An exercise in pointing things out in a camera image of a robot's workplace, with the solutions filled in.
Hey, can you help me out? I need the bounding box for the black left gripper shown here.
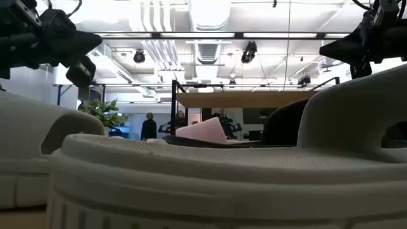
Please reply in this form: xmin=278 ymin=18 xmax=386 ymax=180
xmin=0 ymin=8 xmax=103 ymax=88

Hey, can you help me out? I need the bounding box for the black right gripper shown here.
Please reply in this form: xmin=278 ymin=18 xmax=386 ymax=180
xmin=319 ymin=11 xmax=407 ymax=80

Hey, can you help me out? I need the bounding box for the small green potted plant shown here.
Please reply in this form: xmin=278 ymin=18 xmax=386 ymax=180
xmin=81 ymin=98 xmax=128 ymax=136

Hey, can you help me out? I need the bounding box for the grey slide sandal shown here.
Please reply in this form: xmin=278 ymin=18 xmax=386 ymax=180
xmin=46 ymin=63 xmax=407 ymax=229
xmin=0 ymin=90 xmax=106 ymax=209

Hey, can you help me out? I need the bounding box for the person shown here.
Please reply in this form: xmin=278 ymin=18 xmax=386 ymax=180
xmin=141 ymin=112 xmax=158 ymax=141
xmin=176 ymin=110 xmax=187 ymax=128

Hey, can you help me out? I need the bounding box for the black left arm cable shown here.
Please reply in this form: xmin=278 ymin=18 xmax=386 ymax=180
xmin=47 ymin=0 xmax=83 ymax=18

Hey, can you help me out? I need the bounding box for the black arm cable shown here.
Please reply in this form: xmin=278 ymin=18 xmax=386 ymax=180
xmin=351 ymin=0 xmax=375 ymax=11
xmin=47 ymin=0 xmax=83 ymax=18

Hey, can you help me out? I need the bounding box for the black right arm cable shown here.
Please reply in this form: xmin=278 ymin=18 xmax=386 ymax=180
xmin=351 ymin=0 xmax=375 ymax=11

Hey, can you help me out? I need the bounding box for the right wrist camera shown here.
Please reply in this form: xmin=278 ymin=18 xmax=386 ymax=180
xmin=371 ymin=0 xmax=402 ymax=29

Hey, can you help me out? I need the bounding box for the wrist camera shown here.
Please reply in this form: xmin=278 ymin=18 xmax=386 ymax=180
xmin=0 ymin=0 xmax=42 ymax=29
xmin=371 ymin=0 xmax=402 ymax=29

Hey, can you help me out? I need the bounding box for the dark background metal frame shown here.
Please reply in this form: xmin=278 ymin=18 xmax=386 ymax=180
xmin=52 ymin=83 xmax=107 ymax=106

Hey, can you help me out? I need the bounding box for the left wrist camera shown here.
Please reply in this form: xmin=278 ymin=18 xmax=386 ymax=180
xmin=0 ymin=0 xmax=42 ymax=29

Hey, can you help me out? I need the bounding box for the black ceiling light rail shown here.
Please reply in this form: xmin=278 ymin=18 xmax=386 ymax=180
xmin=94 ymin=31 xmax=350 ymax=41

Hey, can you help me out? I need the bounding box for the wooden shelf with black frame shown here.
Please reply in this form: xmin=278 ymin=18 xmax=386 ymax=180
xmin=170 ymin=76 xmax=340 ymax=137

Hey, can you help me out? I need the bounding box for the white round air duct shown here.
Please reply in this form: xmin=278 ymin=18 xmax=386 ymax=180
xmin=187 ymin=0 xmax=233 ymax=32

